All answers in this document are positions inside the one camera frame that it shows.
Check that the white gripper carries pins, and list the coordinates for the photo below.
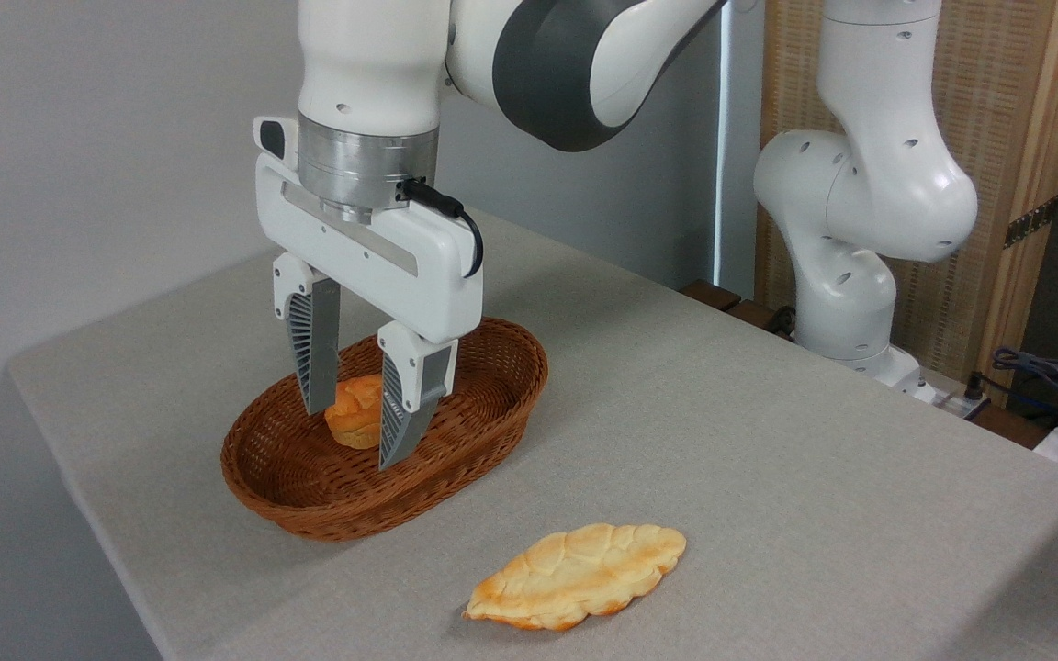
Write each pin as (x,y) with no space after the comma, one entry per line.
(373,266)

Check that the leaf-shaped bread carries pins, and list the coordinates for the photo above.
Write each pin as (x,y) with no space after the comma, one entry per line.
(575,574)

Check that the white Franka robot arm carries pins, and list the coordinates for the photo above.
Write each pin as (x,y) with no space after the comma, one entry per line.
(373,64)

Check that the small round bread bun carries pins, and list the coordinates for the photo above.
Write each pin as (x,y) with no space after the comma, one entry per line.
(356,413)

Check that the brown wicker basket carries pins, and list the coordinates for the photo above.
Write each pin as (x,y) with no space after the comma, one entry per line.
(309,496)

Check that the dark brown wooden blocks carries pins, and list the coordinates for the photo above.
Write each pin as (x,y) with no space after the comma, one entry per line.
(708,296)

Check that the grey tablecloth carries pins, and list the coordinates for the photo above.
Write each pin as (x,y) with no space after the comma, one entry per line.
(722,477)

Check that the white vertical strip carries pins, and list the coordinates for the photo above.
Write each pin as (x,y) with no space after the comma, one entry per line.
(725,184)

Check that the white power strip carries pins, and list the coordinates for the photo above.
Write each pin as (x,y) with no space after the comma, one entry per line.
(951,399)

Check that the metal hinge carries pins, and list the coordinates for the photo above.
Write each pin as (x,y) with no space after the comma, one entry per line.
(1031,222)

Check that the wooden rattan screen panel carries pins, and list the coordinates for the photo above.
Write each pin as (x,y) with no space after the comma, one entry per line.
(997,92)

